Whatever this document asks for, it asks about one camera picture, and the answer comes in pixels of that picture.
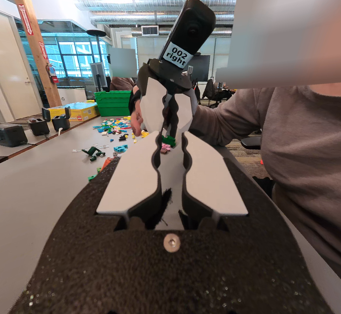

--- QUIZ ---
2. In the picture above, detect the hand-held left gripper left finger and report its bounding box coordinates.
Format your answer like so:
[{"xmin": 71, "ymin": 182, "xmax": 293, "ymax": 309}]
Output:
[{"xmin": 96, "ymin": 131, "xmax": 163, "ymax": 217}]

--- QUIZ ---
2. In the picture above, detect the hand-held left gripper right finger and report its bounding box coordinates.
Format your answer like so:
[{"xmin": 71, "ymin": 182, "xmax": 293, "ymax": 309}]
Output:
[{"xmin": 181, "ymin": 132, "xmax": 249, "ymax": 217}]

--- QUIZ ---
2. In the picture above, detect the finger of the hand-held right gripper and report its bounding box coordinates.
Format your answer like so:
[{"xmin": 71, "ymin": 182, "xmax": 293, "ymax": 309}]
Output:
[
  {"xmin": 167, "ymin": 93, "xmax": 194, "ymax": 139},
  {"xmin": 139, "ymin": 77, "xmax": 167, "ymax": 135}
]

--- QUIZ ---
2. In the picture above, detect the person's right forearm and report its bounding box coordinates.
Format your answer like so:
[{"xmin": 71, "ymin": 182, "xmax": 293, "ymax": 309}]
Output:
[{"xmin": 190, "ymin": 94, "xmax": 256, "ymax": 146}]

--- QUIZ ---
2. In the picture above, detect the pile of lego pieces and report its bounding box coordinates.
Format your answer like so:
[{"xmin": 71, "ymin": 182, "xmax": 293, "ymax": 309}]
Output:
[{"xmin": 93, "ymin": 116, "xmax": 150, "ymax": 144}]

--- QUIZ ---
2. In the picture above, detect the dark green lego assembly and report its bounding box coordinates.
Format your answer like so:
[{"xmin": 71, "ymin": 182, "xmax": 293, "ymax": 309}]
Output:
[{"xmin": 81, "ymin": 146, "xmax": 106, "ymax": 162}]

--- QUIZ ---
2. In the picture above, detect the yellow lego box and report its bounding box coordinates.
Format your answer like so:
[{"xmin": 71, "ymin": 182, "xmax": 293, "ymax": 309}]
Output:
[{"xmin": 48, "ymin": 102, "xmax": 101, "ymax": 122}]

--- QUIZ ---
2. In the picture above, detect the person's right hand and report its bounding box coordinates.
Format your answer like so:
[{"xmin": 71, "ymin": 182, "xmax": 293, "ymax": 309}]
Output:
[{"xmin": 130, "ymin": 87, "xmax": 145, "ymax": 137}]

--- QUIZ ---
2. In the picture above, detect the black desk chair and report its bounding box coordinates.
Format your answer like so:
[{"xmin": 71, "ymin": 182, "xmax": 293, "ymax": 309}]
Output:
[{"xmin": 202, "ymin": 78, "xmax": 235, "ymax": 107}]

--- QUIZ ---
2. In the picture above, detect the stack of green bins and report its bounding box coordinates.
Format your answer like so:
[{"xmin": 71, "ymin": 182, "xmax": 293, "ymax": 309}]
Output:
[{"xmin": 94, "ymin": 90, "xmax": 133, "ymax": 117}]

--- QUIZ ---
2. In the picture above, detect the screen on stand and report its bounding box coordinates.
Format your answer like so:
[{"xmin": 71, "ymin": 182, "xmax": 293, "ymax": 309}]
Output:
[{"xmin": 90, "ymin": 62, "xmax": 109, "ymax": 94}]

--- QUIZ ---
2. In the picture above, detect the white recycling bin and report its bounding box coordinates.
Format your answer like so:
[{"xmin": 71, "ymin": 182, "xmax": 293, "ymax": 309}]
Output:
[{"xmin": 57, "ymin": 87, "xmax": 87, "ymax": 105}]

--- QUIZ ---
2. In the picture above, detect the black floor lamp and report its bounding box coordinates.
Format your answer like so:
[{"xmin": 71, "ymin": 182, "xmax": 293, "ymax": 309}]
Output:
[{"xmin": 86, "ymin": 29, "xmax": 107, "ymax": 92}]

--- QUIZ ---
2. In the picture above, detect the black battery charger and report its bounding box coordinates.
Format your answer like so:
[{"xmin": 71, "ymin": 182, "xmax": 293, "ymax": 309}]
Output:
[
  {"xmin": 51, "ymin": 106, "xmax": 71, "ymax": 132},
  {"xmin": 27, "ymin": 107, "xmax": 52, "ymax": 136}
]

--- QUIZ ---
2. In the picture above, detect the person in brown sweater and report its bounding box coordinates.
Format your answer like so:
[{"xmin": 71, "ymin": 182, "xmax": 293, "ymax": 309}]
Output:
[{"xmin": 260, "ymin": 85, "xmax": 341, "ymax": 278}]

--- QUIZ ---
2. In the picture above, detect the red fire extinguisher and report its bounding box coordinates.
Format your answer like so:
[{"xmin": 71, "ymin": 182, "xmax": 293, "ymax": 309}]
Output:
[{"xmin": 47, "ymin": 63, "xmax": 60, "ymax": 84}]

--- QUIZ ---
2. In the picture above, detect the black box device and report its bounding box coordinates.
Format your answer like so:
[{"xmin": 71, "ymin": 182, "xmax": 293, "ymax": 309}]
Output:
[{"xmin": 0, "ymin": 123, "xmax": 29, "ymax": 148}]

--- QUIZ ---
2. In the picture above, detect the wooden pillar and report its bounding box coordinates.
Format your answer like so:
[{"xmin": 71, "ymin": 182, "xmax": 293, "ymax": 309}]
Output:
[{"xmin": 5, "ymin": 0, "xmax": 63, "ymax": 108}]

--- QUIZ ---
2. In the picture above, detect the white door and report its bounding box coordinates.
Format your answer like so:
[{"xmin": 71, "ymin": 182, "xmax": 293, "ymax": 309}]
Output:
[{"xmin": 0, "ymin": 13, "xmax": 44, "ymax": 123}]

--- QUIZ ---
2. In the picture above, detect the black wall screen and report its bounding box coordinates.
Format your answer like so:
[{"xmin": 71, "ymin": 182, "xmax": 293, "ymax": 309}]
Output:
[{"xmin": 190, "ymin": 55, "xmax": 211, "ymax": 82}]

